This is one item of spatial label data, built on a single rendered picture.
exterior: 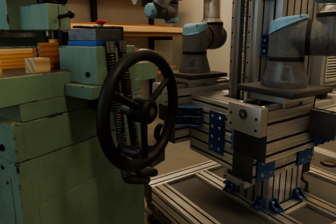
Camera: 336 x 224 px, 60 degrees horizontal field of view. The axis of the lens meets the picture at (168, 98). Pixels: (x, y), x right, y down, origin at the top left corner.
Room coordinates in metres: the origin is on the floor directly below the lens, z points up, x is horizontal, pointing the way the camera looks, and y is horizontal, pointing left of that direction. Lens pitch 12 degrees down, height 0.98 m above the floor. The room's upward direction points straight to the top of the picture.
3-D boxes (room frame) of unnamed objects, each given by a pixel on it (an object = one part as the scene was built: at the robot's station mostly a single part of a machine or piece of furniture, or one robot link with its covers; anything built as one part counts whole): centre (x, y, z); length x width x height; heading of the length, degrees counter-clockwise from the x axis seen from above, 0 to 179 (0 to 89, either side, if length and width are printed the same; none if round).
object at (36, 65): (0.68, 0.30, 0.92); 0.04 x 0.04 x 0.03; 60
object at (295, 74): (0.99, -0.40, 0.87); 0.15 x 0.15 x 0.10
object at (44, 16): (0.87, 0.36, 1.03); 0.14 x 0.07 x 0.09; 57
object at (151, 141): (1.00, 0.08, 0.58); 0.12 x 0.08 x 0.08; 57
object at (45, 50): (0.84, 0.25, 0.93); 0.25 x 0.01 x 0.07; 147
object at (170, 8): (1.67, -0.01, 1.11); 0.11 x 0.08 x 0.11; 138
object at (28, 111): (0.83, 0.29, 0.82); 0.40 x 0.21 x 0.04; 147
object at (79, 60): (0.76, 0.18, 0.91); 0.15 x 0.14 x 0.09; 147
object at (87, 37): (0.76, 0.17, 0.99); 0.13 x 0.11 x 0.06; 147
